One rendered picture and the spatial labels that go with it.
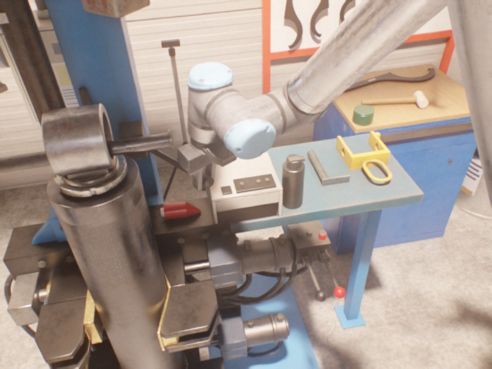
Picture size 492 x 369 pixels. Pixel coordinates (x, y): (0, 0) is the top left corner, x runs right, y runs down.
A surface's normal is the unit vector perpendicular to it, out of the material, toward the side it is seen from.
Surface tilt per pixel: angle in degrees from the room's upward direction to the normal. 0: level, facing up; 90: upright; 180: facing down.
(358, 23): 82
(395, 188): 0
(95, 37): 90
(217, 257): 0
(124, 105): 90
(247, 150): 104
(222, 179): 0
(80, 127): 37
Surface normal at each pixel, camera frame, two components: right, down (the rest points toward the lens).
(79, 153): 0.21, 0.48
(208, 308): -0.04, -0.78
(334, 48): -0.92, 0.14
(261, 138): 0.47, 0.70
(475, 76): -0.94, 0.33
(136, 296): 0.52, 0.52
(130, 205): 0.84, 0.31
